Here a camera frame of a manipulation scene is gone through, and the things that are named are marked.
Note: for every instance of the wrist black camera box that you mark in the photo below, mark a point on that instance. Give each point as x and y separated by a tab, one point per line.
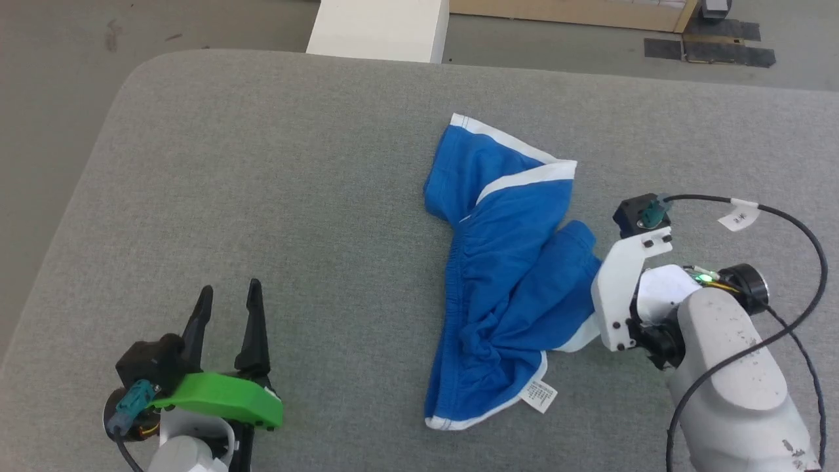
151	360
637	211

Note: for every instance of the white rectangular box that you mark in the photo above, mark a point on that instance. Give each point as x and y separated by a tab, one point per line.
380	26

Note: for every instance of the wood framed lemon print panel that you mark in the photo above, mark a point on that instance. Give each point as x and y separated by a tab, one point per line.
577	13

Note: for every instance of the grey metal stand foot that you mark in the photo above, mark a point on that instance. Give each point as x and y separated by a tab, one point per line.
714	8

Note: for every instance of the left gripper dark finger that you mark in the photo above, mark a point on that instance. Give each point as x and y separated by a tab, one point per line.
196	331
254	334

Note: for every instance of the blue shorts with white trim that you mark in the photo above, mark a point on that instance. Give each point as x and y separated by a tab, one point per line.
505	262

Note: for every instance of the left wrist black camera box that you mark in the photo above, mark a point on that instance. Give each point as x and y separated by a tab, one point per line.
151	360

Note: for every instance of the black floor tape patch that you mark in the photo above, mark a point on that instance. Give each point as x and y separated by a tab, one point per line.
724	29
731	54
663	49

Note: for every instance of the grey fabric sofa cushion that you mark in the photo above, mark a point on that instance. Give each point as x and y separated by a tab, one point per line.
295	210

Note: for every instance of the right arm white grey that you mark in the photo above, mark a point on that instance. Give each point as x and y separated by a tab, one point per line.
734	387

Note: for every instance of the left arm white grey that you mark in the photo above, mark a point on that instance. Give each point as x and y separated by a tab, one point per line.
190	452

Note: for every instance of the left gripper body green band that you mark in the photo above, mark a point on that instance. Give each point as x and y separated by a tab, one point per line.
223	396

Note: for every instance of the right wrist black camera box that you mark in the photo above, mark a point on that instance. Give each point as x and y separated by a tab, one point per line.
637	211

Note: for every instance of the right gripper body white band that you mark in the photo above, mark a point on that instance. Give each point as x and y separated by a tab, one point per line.
619	295

